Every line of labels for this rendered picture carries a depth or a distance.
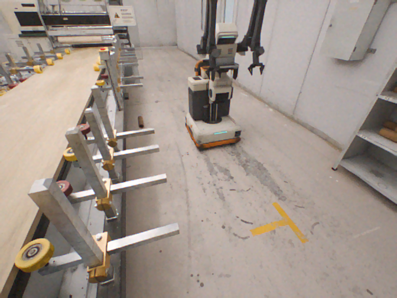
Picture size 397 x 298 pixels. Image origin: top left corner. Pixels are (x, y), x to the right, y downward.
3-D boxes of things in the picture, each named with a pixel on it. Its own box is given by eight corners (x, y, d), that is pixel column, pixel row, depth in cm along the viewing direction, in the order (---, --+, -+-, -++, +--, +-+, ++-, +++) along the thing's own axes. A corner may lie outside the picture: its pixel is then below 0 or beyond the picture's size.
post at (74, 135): (118, 214, 86) (78, 125, 58) (117, 221, 83) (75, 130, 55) (110, 216, 85) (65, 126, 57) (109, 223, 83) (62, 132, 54)
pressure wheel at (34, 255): (40, 289, 53) (16, 274, 47) (32, 269, 58) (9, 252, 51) (70, 266, 58) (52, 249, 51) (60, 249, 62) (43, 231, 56)
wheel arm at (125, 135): (154, 132, 128) (153, 126, 125) (155, 134, 125) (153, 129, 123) (85, 143, 117) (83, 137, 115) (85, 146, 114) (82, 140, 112)
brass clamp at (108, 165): (116, 154, 104) (114, 147, 101) (116, 169, 94) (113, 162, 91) (105, 156, 103) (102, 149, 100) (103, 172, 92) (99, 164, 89)
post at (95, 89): (120, 155, 125) (98, 84, 97) (120, 158, 123) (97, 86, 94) (115, 156, 125) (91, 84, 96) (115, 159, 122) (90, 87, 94)
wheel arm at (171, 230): (178, 227, 70) (176, 220, 68) (179, 235, 67) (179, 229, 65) (47, 266, 59) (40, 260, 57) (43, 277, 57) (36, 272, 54)
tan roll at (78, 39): (127, 41, 410) (126, 34, 403) (127, 41, 401) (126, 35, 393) (55, 44, 375) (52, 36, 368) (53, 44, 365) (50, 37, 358)
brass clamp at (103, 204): (114, 185, 85) (111, 177, 82) (113, 209, 74) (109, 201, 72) (100, 188, 83) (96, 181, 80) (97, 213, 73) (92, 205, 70)
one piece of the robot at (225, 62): (208, 78, 198) (209, 57, 186) (231, 77, 205) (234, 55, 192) (214, 83, 186) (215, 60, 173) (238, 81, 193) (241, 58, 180)
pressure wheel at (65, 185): (59, 217, 73) (45, 198, 66) (57, 204, 78) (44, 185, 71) (82, 206, 77) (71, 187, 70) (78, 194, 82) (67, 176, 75)
